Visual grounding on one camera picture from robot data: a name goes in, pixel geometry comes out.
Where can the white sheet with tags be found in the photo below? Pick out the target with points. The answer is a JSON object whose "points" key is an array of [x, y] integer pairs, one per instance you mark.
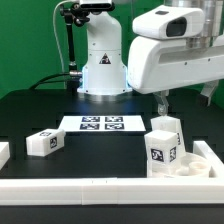
{"points": [[126, 123]]}

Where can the white left wall barrier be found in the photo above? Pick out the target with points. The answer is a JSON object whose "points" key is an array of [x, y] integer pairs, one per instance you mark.
{"points": [[4, 153]]}

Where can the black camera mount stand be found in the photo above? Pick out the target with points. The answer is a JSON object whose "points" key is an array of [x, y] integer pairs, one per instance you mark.
{"points": [[74, 15]]}

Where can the camera on mount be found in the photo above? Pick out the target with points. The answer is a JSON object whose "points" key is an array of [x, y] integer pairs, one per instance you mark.
{"points": [[97, 5]]}

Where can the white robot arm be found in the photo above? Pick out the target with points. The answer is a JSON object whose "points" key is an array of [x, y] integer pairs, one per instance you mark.
{"points": [[178, 44]]}

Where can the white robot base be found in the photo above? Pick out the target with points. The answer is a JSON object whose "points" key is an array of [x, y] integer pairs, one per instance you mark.
{"points": [[104, 76]]}

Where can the white front wall barrier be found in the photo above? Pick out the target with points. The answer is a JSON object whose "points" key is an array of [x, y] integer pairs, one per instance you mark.
{"points": [[111, 191]]}

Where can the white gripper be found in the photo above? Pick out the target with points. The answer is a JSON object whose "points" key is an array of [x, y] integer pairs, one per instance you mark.
{"points": [[177, 45]]}

